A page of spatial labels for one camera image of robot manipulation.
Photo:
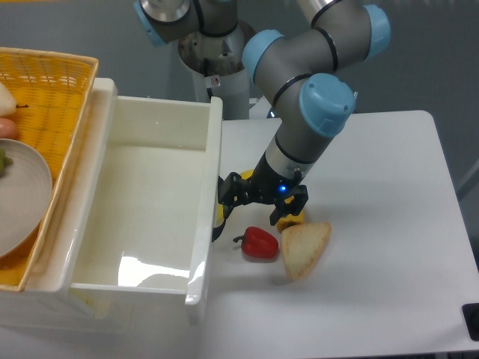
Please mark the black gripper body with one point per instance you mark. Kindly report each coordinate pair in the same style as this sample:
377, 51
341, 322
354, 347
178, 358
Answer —
265, 184

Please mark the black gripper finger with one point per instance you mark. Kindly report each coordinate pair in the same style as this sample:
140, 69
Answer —
291, 203
232, 192

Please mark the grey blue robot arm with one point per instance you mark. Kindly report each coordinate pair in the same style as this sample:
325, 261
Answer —
297, 76

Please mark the white drawer cabinet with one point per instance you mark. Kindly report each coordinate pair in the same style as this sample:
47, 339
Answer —
49, 300

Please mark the yellow bell pepper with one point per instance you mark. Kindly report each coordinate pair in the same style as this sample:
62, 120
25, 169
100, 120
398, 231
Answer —
289, 221

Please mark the yellow banana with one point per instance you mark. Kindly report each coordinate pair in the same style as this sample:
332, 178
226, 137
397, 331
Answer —
219, 208

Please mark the triangular bread slice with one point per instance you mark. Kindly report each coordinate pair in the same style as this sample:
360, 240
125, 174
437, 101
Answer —
301, 247

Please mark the red bell pepper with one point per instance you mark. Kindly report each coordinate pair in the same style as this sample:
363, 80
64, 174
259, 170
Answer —
257, 243

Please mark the black corner object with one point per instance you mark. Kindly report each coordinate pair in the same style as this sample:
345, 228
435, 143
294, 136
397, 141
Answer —
471, 316

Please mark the grey ribbed plate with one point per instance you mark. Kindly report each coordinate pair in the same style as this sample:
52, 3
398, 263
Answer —
26, 190

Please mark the yellow woven basket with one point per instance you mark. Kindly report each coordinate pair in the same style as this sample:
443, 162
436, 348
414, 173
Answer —
56, 86

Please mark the green grapes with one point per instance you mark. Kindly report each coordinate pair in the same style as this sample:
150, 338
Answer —
5, 161

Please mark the pink peach fruit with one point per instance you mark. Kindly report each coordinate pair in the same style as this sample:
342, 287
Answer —
8, 129

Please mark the white pear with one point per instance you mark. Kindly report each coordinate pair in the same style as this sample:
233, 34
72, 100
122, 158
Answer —
8, 104

